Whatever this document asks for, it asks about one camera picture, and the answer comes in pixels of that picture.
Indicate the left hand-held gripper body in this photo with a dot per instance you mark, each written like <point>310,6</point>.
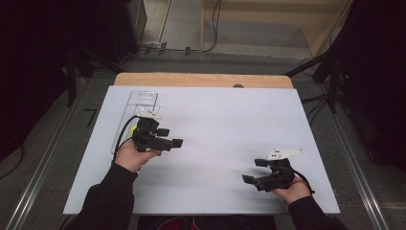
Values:
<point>148,139</point>

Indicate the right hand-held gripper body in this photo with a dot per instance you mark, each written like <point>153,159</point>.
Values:
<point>281,174</point>

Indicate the yellow-green ball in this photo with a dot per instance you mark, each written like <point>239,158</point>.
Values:
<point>133,130</point>

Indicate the clear plastic container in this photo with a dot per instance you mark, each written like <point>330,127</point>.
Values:
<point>142,99</point>

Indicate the person's right hand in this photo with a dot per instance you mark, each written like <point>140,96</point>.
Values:
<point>295,191</point>

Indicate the person's left hand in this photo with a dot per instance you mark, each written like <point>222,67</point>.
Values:
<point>129,156</point>

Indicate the black metal stand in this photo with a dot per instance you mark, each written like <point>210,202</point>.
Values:
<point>332,80</point>
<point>72,80</point>

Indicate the black curtain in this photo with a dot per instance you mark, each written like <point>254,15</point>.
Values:
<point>38,48</point>
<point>373,64</point>

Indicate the wooden platform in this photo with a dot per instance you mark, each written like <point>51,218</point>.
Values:
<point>271,19</point>

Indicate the metal floor rail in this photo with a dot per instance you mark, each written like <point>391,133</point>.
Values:
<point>357,166</point>
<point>41,166</point>

